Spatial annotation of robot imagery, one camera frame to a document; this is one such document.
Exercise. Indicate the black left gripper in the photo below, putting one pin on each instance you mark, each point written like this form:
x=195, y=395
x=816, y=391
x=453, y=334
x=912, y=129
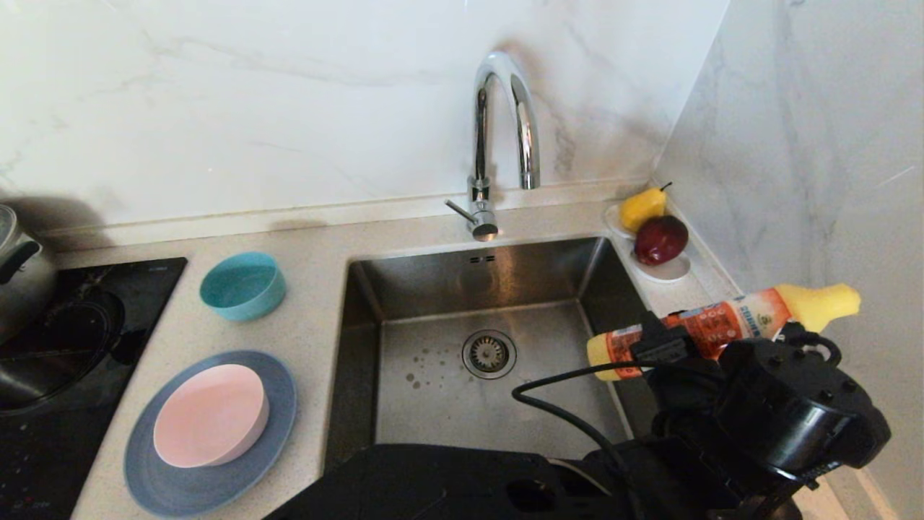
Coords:
x=693, y=397

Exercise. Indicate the orange dish soap bottle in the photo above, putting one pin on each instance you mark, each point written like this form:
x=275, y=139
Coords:
x=751, y=318

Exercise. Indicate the blue round plate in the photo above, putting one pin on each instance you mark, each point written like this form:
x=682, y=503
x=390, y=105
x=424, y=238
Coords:
x=209, y=491

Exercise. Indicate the yellow pear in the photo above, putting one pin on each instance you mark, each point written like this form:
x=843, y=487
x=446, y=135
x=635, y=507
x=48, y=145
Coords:
x=642, y=208

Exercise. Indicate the teal bowl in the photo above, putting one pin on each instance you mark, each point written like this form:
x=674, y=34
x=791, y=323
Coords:
x=242, y=289

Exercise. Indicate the white fruit dish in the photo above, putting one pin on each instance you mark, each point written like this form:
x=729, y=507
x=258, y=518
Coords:
x=668, y=271

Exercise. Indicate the black induction cooktop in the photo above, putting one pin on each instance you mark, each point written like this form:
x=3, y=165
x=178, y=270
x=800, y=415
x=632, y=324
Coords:
x=65, y=433

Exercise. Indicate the stainless steel sink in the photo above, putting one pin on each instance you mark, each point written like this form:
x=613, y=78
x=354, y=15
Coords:
x=433, y=412

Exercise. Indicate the pink bowl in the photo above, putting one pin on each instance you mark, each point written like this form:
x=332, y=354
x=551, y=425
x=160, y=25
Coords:
x=209, y=415

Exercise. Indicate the chrome faucet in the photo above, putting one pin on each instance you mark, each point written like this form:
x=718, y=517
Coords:
x=480, y=130

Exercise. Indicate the steel cooking pot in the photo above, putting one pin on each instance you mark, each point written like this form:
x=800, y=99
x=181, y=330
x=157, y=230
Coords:
x=25, y=282

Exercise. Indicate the metal sink drain strainer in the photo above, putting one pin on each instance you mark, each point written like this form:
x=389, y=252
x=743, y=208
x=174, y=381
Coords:
x=489, y=354

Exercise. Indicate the red apple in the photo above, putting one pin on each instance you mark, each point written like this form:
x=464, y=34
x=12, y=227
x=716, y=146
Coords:
x=660, y=240

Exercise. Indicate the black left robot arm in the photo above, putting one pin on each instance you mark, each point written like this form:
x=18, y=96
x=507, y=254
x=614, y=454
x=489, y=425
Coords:
x=794, y=419

